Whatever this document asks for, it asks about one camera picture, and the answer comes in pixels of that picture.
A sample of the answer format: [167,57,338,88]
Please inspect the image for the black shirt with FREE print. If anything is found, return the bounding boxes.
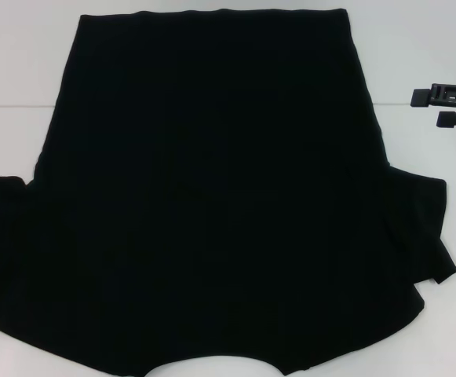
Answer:
[0,7,456,377]

